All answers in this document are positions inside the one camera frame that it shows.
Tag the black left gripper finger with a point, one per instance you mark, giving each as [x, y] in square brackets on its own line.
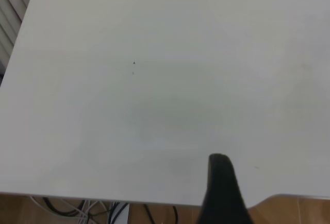
[223, 195]

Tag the white table leg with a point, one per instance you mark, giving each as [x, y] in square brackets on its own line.
[126, 216]

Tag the white ribbed panel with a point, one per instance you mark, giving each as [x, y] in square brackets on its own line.
[10, 7]

